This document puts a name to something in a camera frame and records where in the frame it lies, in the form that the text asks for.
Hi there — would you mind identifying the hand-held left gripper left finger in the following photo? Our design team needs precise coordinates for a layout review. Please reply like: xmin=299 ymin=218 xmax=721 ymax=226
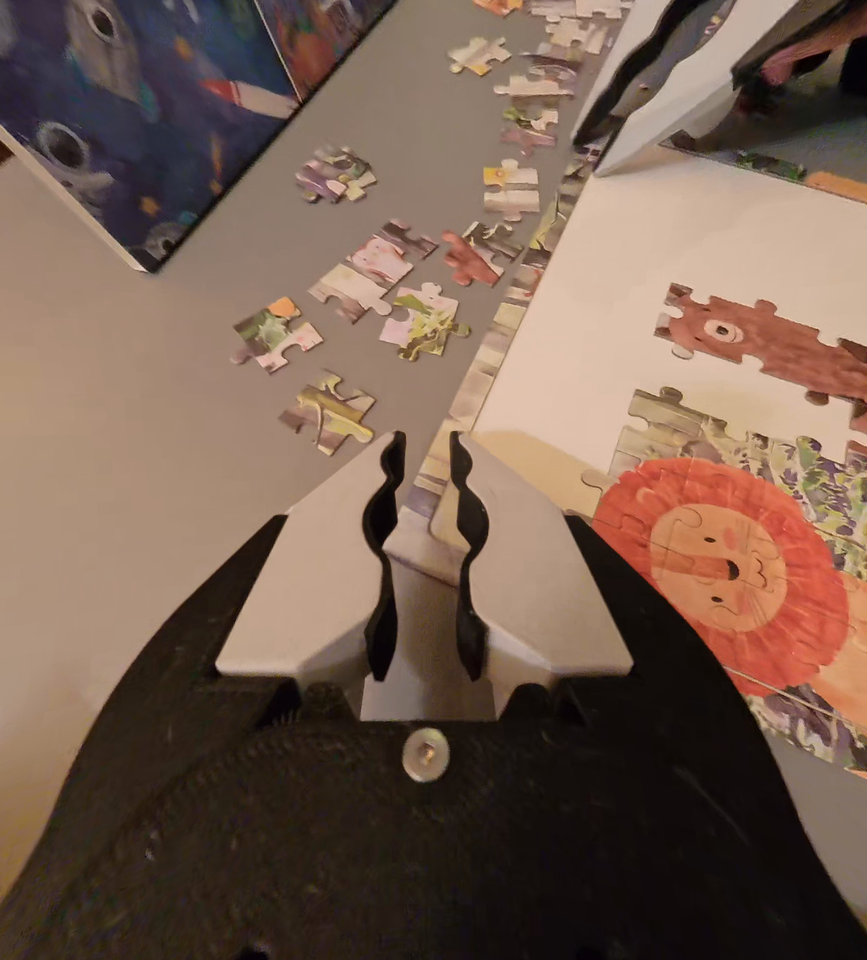
xmin=214 ymin=431 xmax=408 ymax=685

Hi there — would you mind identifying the tree branch puzzle piece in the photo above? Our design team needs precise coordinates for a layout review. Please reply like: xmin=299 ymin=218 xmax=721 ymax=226
xmin=278 ymin=371 xmax=376 ymax=456

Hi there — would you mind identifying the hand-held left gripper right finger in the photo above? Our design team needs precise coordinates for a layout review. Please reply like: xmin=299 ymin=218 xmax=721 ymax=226
xmin=448 ymin=431 xmax=636 ymax=714

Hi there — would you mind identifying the orange corner puzzle piece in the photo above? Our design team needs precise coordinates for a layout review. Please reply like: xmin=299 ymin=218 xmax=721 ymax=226
xmin=231 ymin=297 xmax=324 ymax=374

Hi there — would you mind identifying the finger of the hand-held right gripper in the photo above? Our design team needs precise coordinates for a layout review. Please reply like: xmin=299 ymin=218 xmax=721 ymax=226
xmin=592 ymin=0 xmax=813 ymax=180
xmin=570 ymin=0 xmax=738 ymax=147

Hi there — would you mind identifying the pile of puzzle pieces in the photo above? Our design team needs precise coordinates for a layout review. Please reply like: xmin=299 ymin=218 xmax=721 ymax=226
xmin=294 ymin=0 xmax=633 ymax=361

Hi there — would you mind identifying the lion jigsaw puzzle board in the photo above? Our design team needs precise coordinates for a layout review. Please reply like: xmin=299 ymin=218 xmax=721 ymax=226
xmin=399 ymin=135 xmax=867 ymax=796

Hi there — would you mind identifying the joined brown bear puzzle section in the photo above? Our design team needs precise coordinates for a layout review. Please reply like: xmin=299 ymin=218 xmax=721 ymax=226
xmin=654 ymin=283 xmax=867 ymax=470

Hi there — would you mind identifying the space print puzzle box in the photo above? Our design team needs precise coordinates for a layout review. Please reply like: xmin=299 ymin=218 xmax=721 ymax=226
xmin=0 ymin=0 xmax=397 ymax=273

